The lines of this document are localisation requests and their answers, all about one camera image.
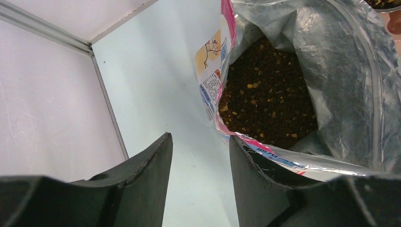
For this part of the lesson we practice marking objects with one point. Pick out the pink double pet feeder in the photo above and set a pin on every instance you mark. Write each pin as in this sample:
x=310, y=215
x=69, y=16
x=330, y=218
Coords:
x=392, y=22

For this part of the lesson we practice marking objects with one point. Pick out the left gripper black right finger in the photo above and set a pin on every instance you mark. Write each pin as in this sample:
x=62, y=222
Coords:
x=269, y=195

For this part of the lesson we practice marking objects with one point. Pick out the brown pet food kibble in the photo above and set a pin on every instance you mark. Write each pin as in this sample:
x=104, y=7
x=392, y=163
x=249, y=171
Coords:
x=266, y=97

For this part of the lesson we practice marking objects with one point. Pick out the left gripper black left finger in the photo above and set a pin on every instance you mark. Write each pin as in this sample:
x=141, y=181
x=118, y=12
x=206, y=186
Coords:
x=131, y=194

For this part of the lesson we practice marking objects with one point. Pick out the kibble in far bowl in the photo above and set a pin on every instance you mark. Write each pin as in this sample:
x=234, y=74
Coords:
x=384, y=4

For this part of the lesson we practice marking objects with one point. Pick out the far steel bowl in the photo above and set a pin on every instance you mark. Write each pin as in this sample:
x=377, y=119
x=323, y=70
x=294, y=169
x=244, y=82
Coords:
x=386, y=10

